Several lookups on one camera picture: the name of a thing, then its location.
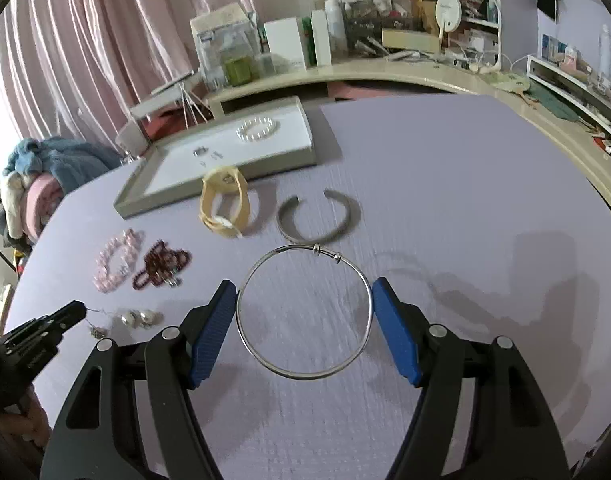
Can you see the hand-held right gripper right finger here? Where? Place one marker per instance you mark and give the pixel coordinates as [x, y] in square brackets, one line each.
[395, 330]

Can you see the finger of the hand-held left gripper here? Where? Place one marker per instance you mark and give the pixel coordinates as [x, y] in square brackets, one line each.
[67, 316]

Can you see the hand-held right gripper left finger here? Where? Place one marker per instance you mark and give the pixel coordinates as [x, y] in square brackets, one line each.
[213, 335]

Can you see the thin silver round bangle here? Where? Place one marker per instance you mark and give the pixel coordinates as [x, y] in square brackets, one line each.
[316, 248]

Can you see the grey jewelry tray white lining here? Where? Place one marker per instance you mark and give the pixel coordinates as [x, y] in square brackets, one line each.
[285, 147]

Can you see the person's left hand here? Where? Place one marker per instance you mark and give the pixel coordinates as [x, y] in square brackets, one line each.
[25, 425]

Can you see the white pearl earring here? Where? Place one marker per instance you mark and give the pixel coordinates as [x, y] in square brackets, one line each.
[129, 318]
[147, 316]

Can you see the pink folded cloth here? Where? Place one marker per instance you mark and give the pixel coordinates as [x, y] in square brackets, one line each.
[42, 205]

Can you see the white folded cloth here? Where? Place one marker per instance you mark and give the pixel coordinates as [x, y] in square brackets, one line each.
[12, 200]

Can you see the blue fleece blanket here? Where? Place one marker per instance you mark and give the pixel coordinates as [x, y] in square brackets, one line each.
[70, 160]

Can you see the white folding stand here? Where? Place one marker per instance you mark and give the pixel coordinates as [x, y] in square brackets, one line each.
[155, 105]

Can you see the green jar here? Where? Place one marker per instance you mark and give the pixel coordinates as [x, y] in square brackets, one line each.
[240, 71]

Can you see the pale green hand fan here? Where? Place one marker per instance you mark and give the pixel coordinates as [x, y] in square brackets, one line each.
[510, 82]

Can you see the green cloth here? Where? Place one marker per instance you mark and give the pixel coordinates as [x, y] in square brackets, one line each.
[553, 102]

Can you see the pink curtain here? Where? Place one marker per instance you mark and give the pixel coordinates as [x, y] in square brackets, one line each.
[85, 35]

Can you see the flat yellow box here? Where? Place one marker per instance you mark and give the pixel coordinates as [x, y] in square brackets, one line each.
[410, 40]

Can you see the tall narrow white carton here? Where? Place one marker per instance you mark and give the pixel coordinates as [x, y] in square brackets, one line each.
[321, 40]

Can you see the wide white carton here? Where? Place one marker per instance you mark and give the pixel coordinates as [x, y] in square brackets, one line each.
[284, 42]

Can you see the low white desktop rack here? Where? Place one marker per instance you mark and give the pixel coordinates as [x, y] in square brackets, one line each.
[560, 77]

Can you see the clear plastic storage box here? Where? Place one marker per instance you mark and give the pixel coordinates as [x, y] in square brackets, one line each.
[220, 30]

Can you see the cluttered cosmetics organizer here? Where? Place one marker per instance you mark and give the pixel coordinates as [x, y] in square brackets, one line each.
[380, 20]

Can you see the white pump bottle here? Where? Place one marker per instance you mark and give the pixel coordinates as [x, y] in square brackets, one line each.
[335, 25]

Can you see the white shelf unit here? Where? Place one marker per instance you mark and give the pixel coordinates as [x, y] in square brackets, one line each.
[480, 20]

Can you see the white curved desk lamp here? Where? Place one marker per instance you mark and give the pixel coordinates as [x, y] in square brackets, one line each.
[496, 20]

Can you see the white spray bottle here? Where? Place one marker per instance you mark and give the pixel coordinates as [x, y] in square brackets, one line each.
[606, 52]

